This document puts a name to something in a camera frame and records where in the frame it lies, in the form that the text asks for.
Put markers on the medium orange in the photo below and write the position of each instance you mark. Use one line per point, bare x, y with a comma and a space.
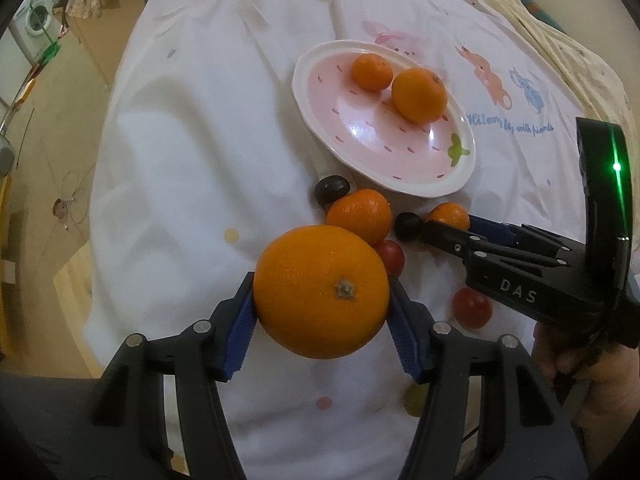
419, 95

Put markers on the pale yellow blanket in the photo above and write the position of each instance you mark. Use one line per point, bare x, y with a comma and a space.
565, 40

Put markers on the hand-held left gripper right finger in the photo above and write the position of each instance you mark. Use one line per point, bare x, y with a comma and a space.
407, 330

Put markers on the red cherry tomato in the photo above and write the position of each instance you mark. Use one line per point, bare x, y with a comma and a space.
392, 257
471, 308

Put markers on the person's right hand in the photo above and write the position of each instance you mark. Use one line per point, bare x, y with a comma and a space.
610, 390

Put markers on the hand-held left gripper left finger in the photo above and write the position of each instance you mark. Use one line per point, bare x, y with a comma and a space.
241, 330

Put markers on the small mandarin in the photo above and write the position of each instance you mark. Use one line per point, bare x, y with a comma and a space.
360, 212
371, 72
449, 213

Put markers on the white washing machine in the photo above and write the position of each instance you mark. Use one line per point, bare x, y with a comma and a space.
35, 20

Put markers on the teal pillow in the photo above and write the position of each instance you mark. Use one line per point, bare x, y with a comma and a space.
530, 2

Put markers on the green dustpan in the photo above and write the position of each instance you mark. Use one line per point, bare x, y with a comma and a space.
50, 54

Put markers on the white cartoon-print bed sheet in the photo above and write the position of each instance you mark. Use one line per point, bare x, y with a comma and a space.
200, 160

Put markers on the pink strawberry-pattern plate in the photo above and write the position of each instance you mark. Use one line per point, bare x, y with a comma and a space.
370, 125

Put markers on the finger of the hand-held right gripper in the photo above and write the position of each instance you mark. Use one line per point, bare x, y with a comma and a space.
492, 227
450, 237

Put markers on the yellow wooden stool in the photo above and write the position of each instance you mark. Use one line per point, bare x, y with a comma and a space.
4, 215

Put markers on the dark grape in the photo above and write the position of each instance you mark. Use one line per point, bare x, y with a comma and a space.
331, 189
407, 226

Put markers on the large orange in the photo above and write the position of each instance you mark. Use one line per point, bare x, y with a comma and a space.
310, 260

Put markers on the beige cabinet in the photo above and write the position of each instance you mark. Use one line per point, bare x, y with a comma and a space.
95, 45

